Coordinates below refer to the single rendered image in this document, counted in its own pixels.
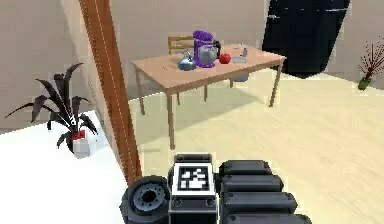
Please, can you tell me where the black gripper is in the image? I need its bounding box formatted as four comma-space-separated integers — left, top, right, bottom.
119, 175, 172, 224

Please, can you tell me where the wooden chair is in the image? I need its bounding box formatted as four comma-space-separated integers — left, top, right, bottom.
167, 35, 208, 106

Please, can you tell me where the dark plant in white pot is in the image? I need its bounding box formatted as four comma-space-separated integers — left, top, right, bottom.
4, 62, 99, 159

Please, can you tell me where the brown wooden door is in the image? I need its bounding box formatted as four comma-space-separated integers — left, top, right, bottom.
78, 0, 144, 185

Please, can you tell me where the light wooden table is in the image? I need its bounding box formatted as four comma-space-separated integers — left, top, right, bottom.
130, 43, 288, 151

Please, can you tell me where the grey blue kettle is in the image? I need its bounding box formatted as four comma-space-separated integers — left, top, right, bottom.
177, 50, 198, 72

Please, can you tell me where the red apple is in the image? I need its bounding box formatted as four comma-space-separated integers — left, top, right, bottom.
218, 52, 232, 65

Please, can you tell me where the black fridge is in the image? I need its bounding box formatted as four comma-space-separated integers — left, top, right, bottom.
261, 0, 352, 77

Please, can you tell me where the red twig plant green pot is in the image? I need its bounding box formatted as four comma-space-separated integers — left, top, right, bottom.
357, 38, 384, 92

